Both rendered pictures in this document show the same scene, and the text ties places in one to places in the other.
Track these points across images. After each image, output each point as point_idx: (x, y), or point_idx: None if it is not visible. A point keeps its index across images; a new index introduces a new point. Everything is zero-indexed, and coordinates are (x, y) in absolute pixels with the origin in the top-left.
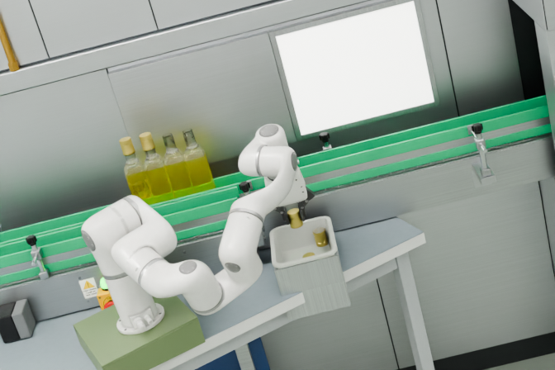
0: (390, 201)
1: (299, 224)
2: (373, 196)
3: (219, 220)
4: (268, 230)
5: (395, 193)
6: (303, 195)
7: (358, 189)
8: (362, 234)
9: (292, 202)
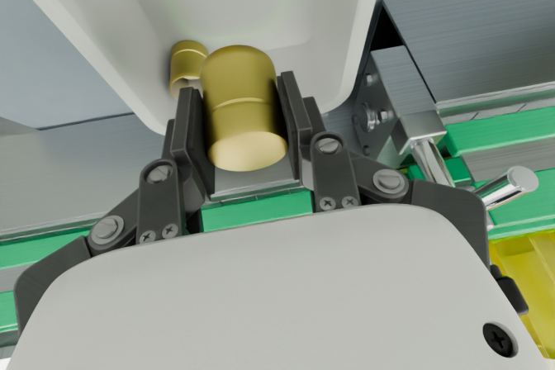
0: (31, 166)
1: (214, 68)
2: (63, 184)
3: (543, 140)
4: (340, 116)
5: (10, 186)
6: (39, 353)
7: (94, 206)
8: (96, 87)
9: (213, 242)
